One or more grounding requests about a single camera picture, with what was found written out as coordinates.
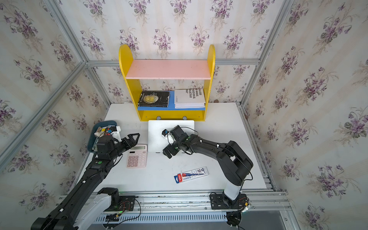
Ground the aluminium front rail frame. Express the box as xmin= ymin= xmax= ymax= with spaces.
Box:
xmin=51 ymin=189 xmax=300 ymax=230

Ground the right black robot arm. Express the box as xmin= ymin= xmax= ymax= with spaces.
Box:
xmin=162 ymin=126 xmax=254 ymax=202

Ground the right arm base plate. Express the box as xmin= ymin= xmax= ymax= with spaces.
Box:
xmin=209 ymin=193 xmax=249 ymax=210

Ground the pink calculator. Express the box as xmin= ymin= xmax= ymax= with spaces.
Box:
xmin=126 ymin=144 xmax=148 ymax=169

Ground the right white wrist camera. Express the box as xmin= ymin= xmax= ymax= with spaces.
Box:
xmin=162 ymin=129 xmax=171 ymax=138

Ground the black book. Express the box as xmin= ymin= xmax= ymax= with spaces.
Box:
xmin=138 ymin=91 xmax=170 ymax=107

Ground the teal tray of stationery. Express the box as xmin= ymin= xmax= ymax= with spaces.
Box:
xmin=87 ymin=120 xmax=117 ymax=152

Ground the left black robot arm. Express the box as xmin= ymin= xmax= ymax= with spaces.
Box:
xmin=31 ymin=133 xmax=140 ymax=230

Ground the silver laptop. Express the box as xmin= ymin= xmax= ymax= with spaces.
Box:
xmin=148 ymin=120 xmax=195 ymax=153

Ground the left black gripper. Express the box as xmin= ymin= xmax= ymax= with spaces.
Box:
xmin=108 ymin=134 xmax=141 ymax=162

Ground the blue red packaged tool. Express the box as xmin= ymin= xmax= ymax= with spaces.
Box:
xmin=174 ymin=167 xmax=209 ymax=184

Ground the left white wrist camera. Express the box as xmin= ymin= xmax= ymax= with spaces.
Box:
xmin=105 ymin=125 xmax=121 ymax=142

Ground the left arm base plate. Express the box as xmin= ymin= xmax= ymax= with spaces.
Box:
xmin=106 ymin=195 xmax=136 ymax=212

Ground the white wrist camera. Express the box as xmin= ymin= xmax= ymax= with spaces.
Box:
xmin=105 ymin=125 xmax=121 ymax=142
xmin=162 ymin=129 xmax=171 ymax=138

